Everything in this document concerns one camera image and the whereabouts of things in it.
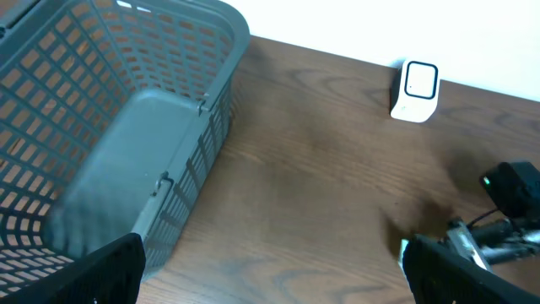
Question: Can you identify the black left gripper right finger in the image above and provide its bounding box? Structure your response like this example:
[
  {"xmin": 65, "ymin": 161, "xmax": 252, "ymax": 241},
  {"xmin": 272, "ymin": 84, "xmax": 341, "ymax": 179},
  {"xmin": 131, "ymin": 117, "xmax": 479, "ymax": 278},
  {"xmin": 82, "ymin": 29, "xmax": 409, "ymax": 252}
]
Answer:
[{"xmin": 402, "ymin": 235, "xmax": 539, "ymax": 304}]

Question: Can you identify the teal wet wipes pack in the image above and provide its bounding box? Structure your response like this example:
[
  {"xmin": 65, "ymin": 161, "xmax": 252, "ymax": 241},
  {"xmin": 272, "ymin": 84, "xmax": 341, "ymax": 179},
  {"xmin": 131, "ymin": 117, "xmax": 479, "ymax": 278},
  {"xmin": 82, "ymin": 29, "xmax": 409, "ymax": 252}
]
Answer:
[{"xmin": 398, "ymin": 239, "xmax": 409, "ymax": 268}]

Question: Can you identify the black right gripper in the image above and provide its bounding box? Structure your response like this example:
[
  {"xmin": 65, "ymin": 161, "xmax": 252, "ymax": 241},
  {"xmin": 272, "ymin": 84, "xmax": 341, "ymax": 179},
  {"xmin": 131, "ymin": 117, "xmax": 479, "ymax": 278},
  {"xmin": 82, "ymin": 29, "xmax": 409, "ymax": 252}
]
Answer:
[{"xmin": 445, "ymin": 218, "xmax": 539, "ymax": 270}]

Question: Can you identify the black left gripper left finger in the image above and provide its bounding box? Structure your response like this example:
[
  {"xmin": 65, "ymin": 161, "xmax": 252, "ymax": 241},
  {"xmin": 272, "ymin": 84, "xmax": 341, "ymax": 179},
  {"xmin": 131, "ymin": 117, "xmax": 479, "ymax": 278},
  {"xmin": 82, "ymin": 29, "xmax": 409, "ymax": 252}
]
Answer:
[{"xmin": 1, "ymin": 233, "xmax": 146, "ymax": 304}]

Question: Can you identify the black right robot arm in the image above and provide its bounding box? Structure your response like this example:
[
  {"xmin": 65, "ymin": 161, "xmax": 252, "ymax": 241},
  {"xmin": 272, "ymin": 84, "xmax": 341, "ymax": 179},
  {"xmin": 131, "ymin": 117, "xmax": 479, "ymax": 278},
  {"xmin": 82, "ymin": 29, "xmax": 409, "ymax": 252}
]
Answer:
[{"xmin": 440, "ymin": 161, "xmax": 539, "ymax": 271}]

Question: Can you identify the grey plastic mesh basket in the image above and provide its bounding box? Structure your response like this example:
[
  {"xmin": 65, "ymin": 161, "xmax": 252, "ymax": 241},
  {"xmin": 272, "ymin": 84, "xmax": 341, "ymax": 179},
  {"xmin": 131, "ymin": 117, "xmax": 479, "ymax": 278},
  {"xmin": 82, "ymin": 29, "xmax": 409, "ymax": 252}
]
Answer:
[{"xmin": 1, "ymin": 0, "xmax": 251, "ymax": 296}]

